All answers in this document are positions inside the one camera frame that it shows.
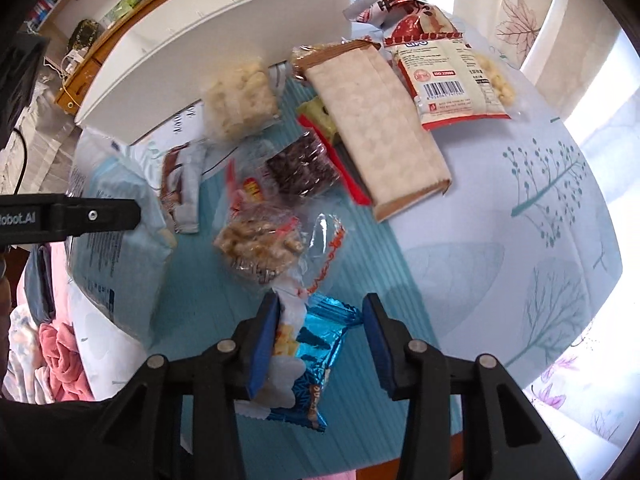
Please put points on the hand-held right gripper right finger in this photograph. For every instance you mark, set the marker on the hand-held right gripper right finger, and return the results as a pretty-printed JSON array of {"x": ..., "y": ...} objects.
[{"x": 379, "y": 350}]

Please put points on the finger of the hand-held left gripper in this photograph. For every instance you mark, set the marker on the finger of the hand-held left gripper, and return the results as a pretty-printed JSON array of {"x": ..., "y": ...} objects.
[{"x": 100, "y": 216}]

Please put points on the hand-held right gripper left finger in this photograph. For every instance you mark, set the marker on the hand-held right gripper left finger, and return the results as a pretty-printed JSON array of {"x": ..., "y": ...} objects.
[{"x": 262, "y": 355}]

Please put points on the clear white plastic bag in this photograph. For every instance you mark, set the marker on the clear white plastic bag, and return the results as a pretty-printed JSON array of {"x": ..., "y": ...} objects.
[{"x": 120, "y": 260}]

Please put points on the blue foil snack packet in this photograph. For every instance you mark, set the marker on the blue foil snack packet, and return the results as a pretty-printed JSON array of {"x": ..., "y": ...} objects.
[{"x": 312, "y": 355}]

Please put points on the brown and silver snack packet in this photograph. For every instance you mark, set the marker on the brown and silver snack packet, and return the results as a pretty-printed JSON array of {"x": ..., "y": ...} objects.
[{"x": 182, "y": 195}]

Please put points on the puffed rice cake clear wrapper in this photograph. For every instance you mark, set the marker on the puffed rice cake clear wrapper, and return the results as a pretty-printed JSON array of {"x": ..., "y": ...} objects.
[{"x": 240, "y": 100}]

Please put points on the chocolate snack clear wrapper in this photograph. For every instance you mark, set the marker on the chocolate snack clear wrapper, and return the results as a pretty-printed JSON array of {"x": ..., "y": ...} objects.
[{"x": 300, "y": 167}]

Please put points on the white plastic storage bin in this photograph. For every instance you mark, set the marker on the white plastic storage bin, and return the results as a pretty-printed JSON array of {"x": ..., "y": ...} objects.
[{"x": 200, "y": 25}]

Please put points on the beige cracker package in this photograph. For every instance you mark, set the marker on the beige cracker package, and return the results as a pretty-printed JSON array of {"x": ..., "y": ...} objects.
[{"x": 380, "y": 125}]

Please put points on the small red white snack packet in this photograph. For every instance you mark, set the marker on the small red white snack packet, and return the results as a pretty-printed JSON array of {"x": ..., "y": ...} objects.
[{"x": 385, "y": 7}]

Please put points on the dark grey cloth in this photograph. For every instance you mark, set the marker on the dark grey cloth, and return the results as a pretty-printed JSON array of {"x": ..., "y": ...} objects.
[{"x": 37, "y": 282}]

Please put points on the peanut brittle clear wrapper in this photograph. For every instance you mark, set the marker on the peanut brittle clear wrapper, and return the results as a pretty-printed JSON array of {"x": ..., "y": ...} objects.
[{"x": 260, "y": 242}]

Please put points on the floral cloth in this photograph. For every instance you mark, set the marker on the floral cloth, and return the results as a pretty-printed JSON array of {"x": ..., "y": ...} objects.
[{"x": 22, "y": 355}]

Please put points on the wooden cabinet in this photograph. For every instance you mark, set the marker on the wooden cabinet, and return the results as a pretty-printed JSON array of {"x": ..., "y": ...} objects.
[{"x": 80, "y": 80}]

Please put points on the pink blanket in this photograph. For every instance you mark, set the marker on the pink blanket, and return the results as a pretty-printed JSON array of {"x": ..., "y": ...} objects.
[{"x": 62, "y": 355}]

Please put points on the teal printed tablecloth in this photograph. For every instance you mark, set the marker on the teal printed tablecloth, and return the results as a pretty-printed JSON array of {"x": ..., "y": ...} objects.
[{"x": 475, "y": 240}]

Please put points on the dark green pouch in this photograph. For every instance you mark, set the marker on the dark green pouch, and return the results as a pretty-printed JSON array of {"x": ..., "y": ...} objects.
[{"x": 82, "y": 34}]

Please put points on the yellow green candy packet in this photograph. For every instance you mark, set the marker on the yellow green candy packet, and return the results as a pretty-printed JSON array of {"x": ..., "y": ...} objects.
[{"x": 316, "y": 115}]

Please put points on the large red white snack packet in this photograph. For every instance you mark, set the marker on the large red white snack packet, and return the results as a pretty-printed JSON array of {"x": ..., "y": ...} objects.
[{"x": 440, "y": 80}]

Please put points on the leaf print curtain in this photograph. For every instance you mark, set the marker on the leaf print curtain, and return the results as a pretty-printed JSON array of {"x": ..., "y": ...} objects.
[{"x": 510, "y": 15}]

